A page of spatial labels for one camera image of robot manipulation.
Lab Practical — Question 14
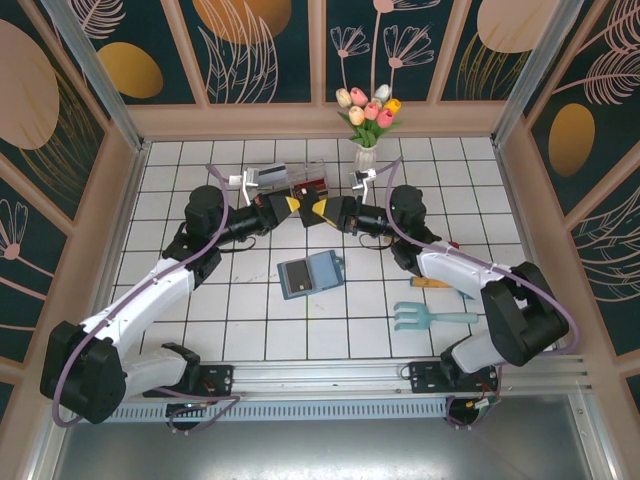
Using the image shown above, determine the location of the white magnetic stripe card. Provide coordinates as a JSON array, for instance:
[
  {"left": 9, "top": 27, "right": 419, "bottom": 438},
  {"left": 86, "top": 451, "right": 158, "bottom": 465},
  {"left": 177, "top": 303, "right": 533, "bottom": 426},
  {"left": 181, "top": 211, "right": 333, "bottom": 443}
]
[{"left": 257, "top": 162, "right": 289, "bottom": 184}]

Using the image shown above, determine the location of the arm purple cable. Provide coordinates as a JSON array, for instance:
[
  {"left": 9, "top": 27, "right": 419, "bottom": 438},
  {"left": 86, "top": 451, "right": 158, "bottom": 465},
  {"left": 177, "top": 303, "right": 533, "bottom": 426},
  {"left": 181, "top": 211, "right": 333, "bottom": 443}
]
[
  {"left": 52, "top": 162, "right": 246, "bottom": 435},
  {"left": 372, "top": 157, "right": 581, "bottom": 432}
]

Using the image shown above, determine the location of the aluminium frame post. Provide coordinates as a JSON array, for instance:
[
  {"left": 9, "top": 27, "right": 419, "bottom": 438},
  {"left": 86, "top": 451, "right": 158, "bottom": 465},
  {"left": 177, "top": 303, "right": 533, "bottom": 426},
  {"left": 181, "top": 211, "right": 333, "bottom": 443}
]
[
  {"left": 491, "top": 0, "right": 585, "bottom": 147},
  {"left": 42, "top": 0, "right": 151, "bottom": 154}
]

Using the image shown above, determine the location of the artificial tulip bouquet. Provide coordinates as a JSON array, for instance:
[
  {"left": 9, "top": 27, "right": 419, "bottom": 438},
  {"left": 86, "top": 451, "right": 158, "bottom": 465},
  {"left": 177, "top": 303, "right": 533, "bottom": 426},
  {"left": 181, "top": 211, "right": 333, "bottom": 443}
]
[{"left": 334, "top": 83, "right": 404, "bottom": 150}]

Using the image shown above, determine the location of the blue card holder wallet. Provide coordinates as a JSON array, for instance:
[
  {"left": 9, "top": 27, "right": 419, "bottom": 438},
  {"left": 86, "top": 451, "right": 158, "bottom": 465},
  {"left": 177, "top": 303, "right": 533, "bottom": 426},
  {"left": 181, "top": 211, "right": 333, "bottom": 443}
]
[{"left": 277, "top": 249, "right": 346, "bottom": 302}]

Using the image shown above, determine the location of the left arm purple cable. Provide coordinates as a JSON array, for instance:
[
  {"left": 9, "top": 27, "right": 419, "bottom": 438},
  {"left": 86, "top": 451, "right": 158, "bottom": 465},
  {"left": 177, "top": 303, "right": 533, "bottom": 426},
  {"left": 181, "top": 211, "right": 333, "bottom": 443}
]
[{"left": 52, "top": 162, "right": 246, "bottom": 435}]

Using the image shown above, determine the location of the light blue garden fork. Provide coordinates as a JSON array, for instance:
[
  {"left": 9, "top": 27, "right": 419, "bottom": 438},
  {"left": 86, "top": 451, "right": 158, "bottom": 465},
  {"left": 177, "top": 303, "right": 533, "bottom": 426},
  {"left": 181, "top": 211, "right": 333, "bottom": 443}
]
[{"left": 393, "top": 301, "right": 482, "bottom": 335}]

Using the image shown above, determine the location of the slotted grey cable duct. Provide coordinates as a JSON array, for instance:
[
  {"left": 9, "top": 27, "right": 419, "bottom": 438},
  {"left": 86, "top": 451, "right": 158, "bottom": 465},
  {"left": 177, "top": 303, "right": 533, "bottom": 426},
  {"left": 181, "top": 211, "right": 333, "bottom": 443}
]
[{"left": 67, "top": 399, "right": 451, "bottom": 424}]

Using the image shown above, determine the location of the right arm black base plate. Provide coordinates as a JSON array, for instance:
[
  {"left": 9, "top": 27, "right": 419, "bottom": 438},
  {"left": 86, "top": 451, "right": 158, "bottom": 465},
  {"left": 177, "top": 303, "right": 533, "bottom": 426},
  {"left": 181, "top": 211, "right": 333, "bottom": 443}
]
[{"left": 408, "top": 358, "right": 501, "bottom": 396}]

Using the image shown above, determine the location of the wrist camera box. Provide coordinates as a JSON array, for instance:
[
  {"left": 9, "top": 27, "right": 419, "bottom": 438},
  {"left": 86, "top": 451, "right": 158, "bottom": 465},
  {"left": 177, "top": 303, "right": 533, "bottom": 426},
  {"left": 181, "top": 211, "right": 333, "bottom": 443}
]
[
  {"left": 348, "top": 168, "right": 377, "bottom": 202},
  {"left": 228, "top": 168, "right": 262, "bottom": 207}
]

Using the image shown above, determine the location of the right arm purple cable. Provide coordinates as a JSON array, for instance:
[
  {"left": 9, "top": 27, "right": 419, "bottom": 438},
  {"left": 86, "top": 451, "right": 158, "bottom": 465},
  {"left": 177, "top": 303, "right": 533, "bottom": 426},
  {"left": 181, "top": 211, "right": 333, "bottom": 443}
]
[{"left": 372, "top": 157, "right": 581, "bottom": 432}]

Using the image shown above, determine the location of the clear acrylic card organizer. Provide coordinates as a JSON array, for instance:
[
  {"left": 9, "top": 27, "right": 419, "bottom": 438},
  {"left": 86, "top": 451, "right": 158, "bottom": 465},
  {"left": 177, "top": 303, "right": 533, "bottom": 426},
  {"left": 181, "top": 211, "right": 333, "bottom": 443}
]
[{"left": 253, "top": 158, "right": 335, "bottom": 201}]

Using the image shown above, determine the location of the aluminium front rail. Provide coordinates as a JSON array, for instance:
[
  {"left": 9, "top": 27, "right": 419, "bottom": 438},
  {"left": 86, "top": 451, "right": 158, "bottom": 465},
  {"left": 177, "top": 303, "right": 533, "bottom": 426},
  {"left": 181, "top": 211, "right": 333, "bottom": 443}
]
[{"left": 47, "top": 353, "right": 596, "bottom": 401}]

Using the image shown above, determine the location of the dark brown chip card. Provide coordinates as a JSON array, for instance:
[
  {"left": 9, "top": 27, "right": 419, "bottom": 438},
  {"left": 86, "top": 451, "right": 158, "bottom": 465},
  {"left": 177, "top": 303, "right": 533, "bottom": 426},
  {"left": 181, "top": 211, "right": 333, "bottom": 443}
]
[{"left": 282, "top": 259, "right": 316, "bottom": 295}]

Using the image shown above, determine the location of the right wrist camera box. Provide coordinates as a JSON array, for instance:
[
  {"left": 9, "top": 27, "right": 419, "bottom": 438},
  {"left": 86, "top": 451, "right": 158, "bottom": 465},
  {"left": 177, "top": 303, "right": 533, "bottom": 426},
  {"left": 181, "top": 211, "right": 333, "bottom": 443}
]
[{"left": 348, "top": 168, "right": 377, "bottom": 202}]

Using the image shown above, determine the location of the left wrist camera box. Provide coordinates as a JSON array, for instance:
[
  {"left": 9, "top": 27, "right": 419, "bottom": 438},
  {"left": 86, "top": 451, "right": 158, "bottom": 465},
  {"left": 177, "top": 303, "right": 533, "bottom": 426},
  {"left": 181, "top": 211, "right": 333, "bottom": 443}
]
[{"left": 228, "top": 168, "right": 262, "bottom": 207}]

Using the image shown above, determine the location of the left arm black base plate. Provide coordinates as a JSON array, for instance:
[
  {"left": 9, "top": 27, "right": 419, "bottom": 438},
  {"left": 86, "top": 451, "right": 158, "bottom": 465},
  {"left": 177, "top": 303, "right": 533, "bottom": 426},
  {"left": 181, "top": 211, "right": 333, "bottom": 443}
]
[{"left": 143, "top": 363, "right": 236, "bottom": 399}]

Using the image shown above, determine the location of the grey metal panel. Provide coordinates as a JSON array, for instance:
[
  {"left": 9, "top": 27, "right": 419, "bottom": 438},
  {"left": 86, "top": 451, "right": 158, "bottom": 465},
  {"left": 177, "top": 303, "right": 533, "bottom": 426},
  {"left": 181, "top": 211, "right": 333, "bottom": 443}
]
[{"left": 29, "top": 419, "right": 616, "bottom": 480}]

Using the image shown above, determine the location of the white ribbed vase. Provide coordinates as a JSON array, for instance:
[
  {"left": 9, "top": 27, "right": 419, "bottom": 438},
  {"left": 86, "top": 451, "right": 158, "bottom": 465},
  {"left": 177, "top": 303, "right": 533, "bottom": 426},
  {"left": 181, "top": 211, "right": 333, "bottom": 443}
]
[{"left": 353, "top": 144, "right": 377, "bottom": 174}]

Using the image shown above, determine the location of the wooden handled garden tool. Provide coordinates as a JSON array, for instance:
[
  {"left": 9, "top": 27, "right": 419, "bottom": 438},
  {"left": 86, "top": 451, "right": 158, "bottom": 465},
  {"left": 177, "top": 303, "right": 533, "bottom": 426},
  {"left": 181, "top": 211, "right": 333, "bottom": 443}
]
[{"left": 409, "top": 275, "right": 476, "bottom": 302}]

